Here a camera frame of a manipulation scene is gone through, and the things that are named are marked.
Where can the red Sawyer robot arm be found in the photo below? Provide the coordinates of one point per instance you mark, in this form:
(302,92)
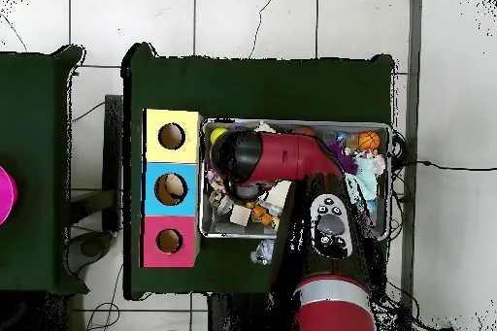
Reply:
(279,156)

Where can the yellow rubber duck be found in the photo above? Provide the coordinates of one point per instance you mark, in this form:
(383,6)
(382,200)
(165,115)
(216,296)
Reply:
(275,224)

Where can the cream waffle cloth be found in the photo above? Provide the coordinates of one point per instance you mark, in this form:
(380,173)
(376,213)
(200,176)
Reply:
(279,191)

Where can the brown toy football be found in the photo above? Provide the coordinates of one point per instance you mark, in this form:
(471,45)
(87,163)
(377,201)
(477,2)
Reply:
(304,131)

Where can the magenta round object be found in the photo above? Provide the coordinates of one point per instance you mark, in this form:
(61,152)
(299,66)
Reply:
(7,195)

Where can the purple spiky monster toy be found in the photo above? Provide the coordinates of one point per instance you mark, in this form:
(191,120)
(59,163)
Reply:
(347,158)

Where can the mint green waffle cloth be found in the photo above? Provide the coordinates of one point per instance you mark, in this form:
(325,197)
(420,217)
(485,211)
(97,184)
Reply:
(367,179)

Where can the small wooden block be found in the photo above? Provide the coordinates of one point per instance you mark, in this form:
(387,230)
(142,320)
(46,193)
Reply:
(240,215)

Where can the grey metal post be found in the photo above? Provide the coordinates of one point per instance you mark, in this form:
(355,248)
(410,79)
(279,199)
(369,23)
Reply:
(413,74)

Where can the wooden box with three holes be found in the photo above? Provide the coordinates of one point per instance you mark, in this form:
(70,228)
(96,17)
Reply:
(171,166)

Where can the black metal stand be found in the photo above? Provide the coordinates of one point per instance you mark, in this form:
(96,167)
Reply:
(112,152)

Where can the clear mesh bin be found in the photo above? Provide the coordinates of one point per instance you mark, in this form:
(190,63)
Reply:
(217,230)

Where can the clear plastic bottle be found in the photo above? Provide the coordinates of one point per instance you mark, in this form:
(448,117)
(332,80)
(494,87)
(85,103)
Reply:
(263,251)

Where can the orange toy basketball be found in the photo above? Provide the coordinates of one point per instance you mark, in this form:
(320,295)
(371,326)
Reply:
(368,141)

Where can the yellow ball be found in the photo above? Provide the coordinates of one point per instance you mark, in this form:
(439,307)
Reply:
(216,135)

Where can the dark green table cloth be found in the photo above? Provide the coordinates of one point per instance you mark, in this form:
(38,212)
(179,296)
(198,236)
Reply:
(31,152)
(252,90)

